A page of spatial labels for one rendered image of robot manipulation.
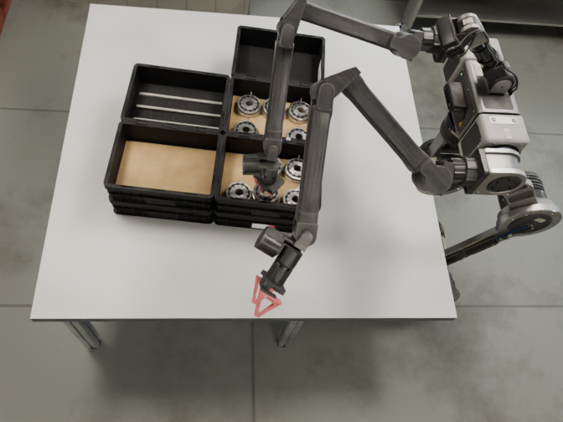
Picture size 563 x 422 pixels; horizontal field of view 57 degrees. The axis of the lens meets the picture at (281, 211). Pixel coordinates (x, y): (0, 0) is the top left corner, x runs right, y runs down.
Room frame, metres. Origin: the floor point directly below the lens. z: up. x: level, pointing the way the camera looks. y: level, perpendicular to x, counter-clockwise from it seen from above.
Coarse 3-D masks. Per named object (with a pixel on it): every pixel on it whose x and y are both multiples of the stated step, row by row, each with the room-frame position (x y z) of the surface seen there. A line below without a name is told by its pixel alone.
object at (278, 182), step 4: (260, 172) 1.00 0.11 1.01; (256, 176) 0.98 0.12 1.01; (260, 176) 0.98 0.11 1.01; (264, 176) 0.96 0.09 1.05; (276, 176) 0.98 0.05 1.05; (260, 180) 0.97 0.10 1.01; (264, 180) 0.96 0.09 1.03; (268, 180) 0.96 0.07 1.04; (272, 180) 0.96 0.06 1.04; (276, 180) 0.99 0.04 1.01; (280, 180) 0.99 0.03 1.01; (264, 184) 0.96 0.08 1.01; (268, 184) 0.96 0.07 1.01; (272, 184) 0.96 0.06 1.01; (276, 184) 0.97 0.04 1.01; (280, 184) 0.97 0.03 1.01; (268, 188) 0.94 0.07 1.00; (272, 188) 0.95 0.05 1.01; (276, 188) 0.95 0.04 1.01; (272, 192) 0.94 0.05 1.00
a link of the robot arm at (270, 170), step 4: (260, 160) 0.98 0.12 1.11; (264, 160) 0.98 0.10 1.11; (260, 164) 0.96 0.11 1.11; (264, 164) 0.97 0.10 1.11; (268, 164) 0.97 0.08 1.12; (272, 164) 0.98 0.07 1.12; (276, 164) 0.98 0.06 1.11; (260, 168) 0.95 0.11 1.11; (264, 168) 0.96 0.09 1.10; (268, 168) 0.96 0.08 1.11; (272, 168) 0.96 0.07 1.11; (276, 168) 0.97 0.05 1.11; (264, 172) 0.96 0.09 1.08; (268, 172) 0.95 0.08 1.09; (272, 172) 0.96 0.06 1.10; (276, 172) 0.97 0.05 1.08; (268, 176) 0.95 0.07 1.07; (272, 176) 0.96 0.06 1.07
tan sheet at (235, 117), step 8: (232, 104) 1.41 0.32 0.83; (288, 104) 1.49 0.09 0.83; (232, 112) 1.37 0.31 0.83; (232, 120) 1.33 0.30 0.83; (240, 120) 1.34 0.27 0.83; (256, 120) 1.36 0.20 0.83; (264, 120) 1.37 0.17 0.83; (288, 120) 1.41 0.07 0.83; (232, 128) 1.29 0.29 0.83; (264, 128) 1.33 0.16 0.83; (288, 128) 1.36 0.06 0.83; (304, 128) 1.38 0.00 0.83
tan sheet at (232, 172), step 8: (232, 160) 1.13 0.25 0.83; (240, 160) 1.14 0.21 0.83; (288, 160) 1.20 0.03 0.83; (224, 168) 1.09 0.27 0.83; (232, 168) 1.10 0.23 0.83; (240, 168) 1.11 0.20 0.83; (224, 176) 1.05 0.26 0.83; (232, 176) 1.06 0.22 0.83; (240, 176) 1.07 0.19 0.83; (248, 176) 1.08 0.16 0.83; (280, 176) 1.12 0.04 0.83; (224, 184) 1.01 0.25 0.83; (248, 184) 1.04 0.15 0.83; (288, 184) 1.09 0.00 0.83; (224, 192) 0.98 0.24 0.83; (264, 192) 1.03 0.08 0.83; (280, 192) 1.05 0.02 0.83; (280, 200) 1.01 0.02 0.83
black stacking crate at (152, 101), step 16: (144, 80) 1.40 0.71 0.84; (160, 80) 1.41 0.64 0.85; (176, 80) 1.43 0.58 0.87; (192, 80) 1.44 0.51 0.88; (208, 80) 1.45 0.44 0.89; (224, 80) 1.46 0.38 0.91; (144, 96) 1.33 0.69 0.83; (192, 96) 1.40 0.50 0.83; (208, 96) 1.42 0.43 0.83; (224, 96) 1.44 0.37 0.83; (128, 112) 1.19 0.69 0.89; (144, 112) 1.25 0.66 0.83; (160, 112) 1.27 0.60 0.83; (208, 112) 1.34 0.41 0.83
